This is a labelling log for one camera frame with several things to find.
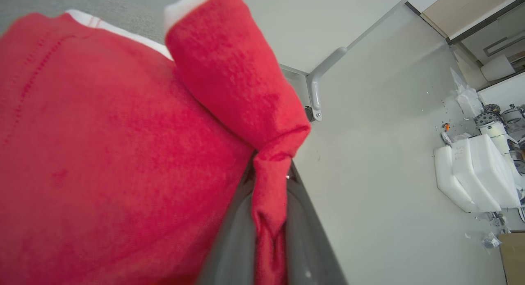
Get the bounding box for grey wall base rail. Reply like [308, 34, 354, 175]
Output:
[279, 64, 309, 76]

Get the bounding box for metal machine parts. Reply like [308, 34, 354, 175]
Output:
[475, 104, 525, 132]

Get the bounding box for white foam block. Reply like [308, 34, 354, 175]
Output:
[470, 134, 521, 209]
[451, 139, 503, 212]
[434, 146, 482, 214]

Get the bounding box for beige wooden panel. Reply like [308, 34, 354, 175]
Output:
[420, 0, 525, 39]

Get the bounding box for grey fabric sofa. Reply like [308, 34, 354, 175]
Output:
[0, 0, 193, 46]

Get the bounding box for white plastic cylinder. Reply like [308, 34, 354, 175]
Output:
[480, 121, 511, 154]

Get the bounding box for red shorts with white stripe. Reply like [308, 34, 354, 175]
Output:
[0, 0, 311, 285]

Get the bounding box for brown cardboard box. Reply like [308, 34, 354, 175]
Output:
[498, 232, 525, 285]

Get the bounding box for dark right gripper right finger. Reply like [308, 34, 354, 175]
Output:
[285, 162, 349, 285]

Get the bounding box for clear plastic bag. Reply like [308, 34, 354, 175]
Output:
[449, 68, 485, 119]

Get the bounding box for white cylinder roll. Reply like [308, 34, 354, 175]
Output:
[480, 55, 516, 82]

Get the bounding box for small crumpled plastic bag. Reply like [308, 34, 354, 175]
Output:
[482, 232, 502, 249]

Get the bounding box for grey curved pipe bracket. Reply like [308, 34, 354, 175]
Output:
[306, 47, 349, 122]

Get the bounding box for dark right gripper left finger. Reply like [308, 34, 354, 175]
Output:
[197, 154, 257, 285]

